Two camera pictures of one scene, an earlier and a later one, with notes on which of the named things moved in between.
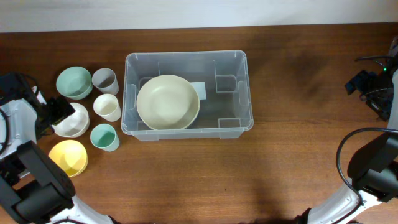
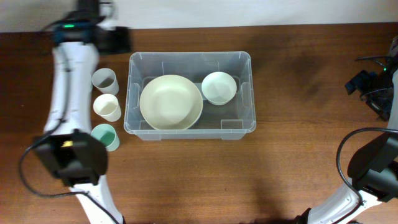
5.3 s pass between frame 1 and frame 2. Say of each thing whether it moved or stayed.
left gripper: moved
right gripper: stayed
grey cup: stayed
